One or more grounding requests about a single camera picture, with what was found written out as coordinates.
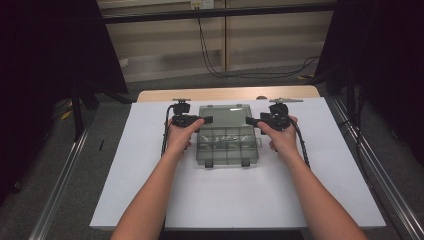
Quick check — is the right hand-held gripper black cable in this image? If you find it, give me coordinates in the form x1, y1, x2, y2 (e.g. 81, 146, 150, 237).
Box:
289, 118, 312, 170

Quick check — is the left hand-held gripper black cable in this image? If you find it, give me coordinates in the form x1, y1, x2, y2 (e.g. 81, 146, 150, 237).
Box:
160, 104, 176, 158

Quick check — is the wooden table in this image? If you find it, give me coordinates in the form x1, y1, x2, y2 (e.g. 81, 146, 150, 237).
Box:
137, 85, 321, 103

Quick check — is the black curtain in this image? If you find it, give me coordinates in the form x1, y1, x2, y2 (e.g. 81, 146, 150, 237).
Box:
0, 0, 130, 205
314, 0, 424, 168

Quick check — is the black horizontal bar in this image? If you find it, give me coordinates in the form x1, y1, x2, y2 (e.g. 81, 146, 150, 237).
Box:
100, 2, 338, 25

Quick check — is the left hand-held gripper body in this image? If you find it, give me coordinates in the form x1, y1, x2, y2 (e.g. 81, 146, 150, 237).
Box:
171, 98, 201, 128

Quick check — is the white board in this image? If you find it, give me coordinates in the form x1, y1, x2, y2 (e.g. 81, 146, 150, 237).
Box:
89, 97, 387, 231

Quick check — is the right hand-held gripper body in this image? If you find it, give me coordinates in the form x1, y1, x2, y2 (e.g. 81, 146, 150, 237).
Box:
259, 97, 304, 132

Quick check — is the black floor cable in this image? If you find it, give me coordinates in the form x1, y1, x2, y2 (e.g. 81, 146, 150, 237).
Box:
197, 18, 321, 80

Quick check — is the grey transparent compartment box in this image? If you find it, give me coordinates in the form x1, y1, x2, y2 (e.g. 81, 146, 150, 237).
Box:
195, 104, 264, 169

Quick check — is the black stand post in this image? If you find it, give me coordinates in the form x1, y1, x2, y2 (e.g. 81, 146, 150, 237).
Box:
70, 78, 85, 142

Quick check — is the person's right hand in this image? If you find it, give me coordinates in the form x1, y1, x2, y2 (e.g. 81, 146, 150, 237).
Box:
257, 115, 301, 158

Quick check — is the white wall socket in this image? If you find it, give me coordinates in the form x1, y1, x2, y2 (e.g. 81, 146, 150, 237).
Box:
190, 0, 215, 10

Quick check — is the hand-held gripper black cable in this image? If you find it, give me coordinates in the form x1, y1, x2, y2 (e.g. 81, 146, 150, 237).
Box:
289, 118, 312, 170
160, 104, 176, 158

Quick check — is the person's left hand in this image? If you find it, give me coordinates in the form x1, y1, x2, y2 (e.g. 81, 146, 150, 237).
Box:
165, 118, 205, 158

